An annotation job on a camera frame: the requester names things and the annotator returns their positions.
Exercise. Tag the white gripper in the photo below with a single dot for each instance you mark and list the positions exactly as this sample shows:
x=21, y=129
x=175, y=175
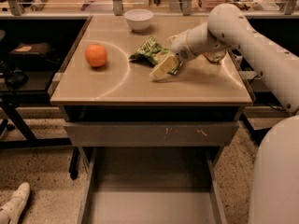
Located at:
x=180, y=48

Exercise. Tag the green jalapeno chip bag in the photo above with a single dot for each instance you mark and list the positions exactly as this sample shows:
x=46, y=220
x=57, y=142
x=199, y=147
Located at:
x=155, y=53

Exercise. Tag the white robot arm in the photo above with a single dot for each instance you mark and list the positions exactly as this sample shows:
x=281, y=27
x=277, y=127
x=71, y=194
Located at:
x=274, y=195

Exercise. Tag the grey drawer cabinet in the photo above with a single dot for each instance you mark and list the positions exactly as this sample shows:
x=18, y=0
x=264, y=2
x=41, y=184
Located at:
x=110, y=101

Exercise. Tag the open grey drawer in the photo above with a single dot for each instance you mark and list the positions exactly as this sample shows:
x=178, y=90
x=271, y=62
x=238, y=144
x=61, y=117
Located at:
x=151, y=185

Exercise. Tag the black bag on shelf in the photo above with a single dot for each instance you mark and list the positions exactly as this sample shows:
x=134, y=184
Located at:
x=31, y=51

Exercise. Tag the white ceramic bowl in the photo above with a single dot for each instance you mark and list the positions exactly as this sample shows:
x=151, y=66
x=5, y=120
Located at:
x=138, y=20

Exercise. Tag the orange fruit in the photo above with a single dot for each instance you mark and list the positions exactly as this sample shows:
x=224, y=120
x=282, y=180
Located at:
x=96, y=55

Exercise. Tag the white shoe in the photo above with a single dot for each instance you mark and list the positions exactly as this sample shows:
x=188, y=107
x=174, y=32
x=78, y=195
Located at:
x=11, y=211

